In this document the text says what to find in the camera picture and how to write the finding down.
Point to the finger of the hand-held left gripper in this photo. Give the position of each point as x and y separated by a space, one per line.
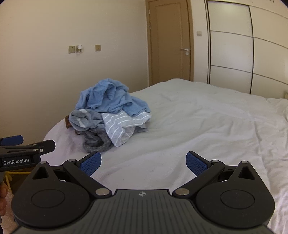
45 145
12 140

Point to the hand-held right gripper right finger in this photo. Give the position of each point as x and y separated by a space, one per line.
195 164

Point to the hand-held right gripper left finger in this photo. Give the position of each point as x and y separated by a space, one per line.
92 163

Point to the blue t-shirt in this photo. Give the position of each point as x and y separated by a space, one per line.
101 94

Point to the person's left hand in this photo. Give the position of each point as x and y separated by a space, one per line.
2 198

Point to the yellow rack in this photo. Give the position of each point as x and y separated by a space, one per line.
18 172

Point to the dark grey garment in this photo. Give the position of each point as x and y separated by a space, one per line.
94 141

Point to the brown garment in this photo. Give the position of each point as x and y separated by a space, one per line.
67 123

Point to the grey-blue striped garment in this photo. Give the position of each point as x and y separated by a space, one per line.
83 119

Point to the light grey striped garment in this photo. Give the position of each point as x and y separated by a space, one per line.
121 126

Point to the white bed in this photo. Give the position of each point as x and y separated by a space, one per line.
191 117

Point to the white plug adapter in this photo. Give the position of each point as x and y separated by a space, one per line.
79 48

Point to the white wardrobe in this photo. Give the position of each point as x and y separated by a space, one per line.
229 51

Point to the brown wooden door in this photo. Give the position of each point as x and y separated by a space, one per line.
168 45

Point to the beige wall socket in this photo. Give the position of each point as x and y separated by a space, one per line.
97 47
71 49

